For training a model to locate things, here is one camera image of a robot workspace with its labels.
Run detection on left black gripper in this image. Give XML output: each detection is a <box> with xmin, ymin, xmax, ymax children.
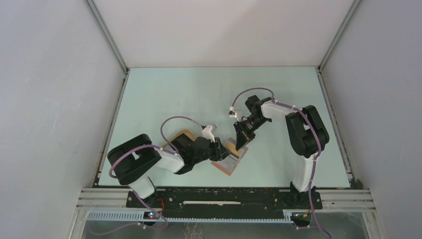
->
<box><xmin>193</xmin><ymin>136</ymin><xmax>230</xmax><ymax>164</ymax></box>

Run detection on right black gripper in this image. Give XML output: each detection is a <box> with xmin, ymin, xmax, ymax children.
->
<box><xmin>233</xmin><ymin>116</ymin><xmax>268</xmax><ymax>151</ymax></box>

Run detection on tan credit card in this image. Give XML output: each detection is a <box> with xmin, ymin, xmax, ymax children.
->
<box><xmin>225</xmin><ymin>141</ymin><xmax>248</xmax><ymax>160</ymax></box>

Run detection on white VIP credit card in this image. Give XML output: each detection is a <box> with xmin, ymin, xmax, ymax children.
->
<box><xmin>216</xmin><ymin>157</ymin><xmax>240</xmax><ymax>176</ymax></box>

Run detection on yellow oval tray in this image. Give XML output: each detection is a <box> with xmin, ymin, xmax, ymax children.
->
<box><xmin>162</xmin><ymin>128</ymin><xmax>196</xmax><ymax>151</ymax></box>

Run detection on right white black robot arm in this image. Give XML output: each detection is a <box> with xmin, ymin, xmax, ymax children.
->
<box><xmin>229</xmin><ymin>95</ymin><xmax>329</xmax><ymax>208</ymax></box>

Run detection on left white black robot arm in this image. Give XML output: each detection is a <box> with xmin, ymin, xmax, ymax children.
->
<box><xmin>107</xmin><ymin>133</ymin><xmax>230</xmax><ymax>208</ymax></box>

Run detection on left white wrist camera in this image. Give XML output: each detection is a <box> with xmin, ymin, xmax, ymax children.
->
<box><xmin>202</xmin><ymin>124</ymin><xmax>217</xmax><ymax>142</ymax></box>

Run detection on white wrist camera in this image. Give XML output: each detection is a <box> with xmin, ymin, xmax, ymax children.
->
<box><xmin>228</xmin><ymin>106</ymin><xmax>243</xmax><ymax>121</ymax></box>
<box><xmin>202</xmin><ymin>124</ymin><xmax>217</xmax><ymax>142</ymax></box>

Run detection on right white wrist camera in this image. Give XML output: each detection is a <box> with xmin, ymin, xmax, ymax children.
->
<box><xmin>228</xmin><ymin>106</ymin><xmax>243</xmax><ymax>121</ymax></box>

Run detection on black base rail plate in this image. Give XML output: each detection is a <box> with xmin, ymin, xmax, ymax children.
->
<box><xmin>146</xmin><ymin>187</ymin><xmax>323</xmax><ymax>220</ymax></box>

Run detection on aluminium frame rail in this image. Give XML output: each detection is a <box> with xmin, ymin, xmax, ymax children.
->
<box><xmin>77</xmin><ymin>187</ymin><xmax>375</xmax><ymax>223</ymax></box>

